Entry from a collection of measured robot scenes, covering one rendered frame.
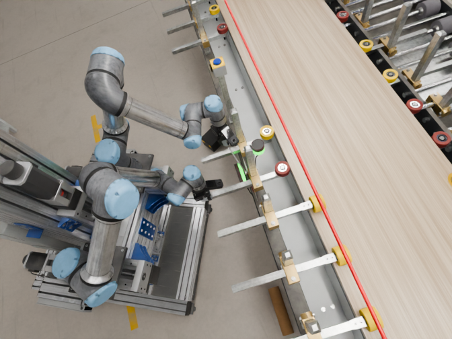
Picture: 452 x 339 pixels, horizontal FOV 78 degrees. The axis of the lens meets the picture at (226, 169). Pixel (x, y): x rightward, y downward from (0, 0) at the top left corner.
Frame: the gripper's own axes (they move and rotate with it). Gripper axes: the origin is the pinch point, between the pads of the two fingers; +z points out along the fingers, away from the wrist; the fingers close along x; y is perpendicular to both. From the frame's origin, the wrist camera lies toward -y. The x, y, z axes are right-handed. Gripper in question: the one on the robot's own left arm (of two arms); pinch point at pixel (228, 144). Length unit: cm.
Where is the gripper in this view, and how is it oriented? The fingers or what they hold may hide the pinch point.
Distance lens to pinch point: 150.9
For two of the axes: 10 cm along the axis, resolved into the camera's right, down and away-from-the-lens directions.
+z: 1.7, 4.3, 8.8
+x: -8.0, 5.9, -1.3
